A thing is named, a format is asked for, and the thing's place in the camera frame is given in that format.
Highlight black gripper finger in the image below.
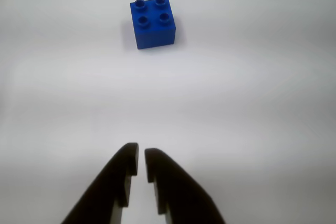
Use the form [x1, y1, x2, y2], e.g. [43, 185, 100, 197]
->
[60, 142, 139, 224]
[144, 147, 226, 224]

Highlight blue lego brick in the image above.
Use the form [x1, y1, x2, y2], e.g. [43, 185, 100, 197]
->
[129, 0, 176, 50]

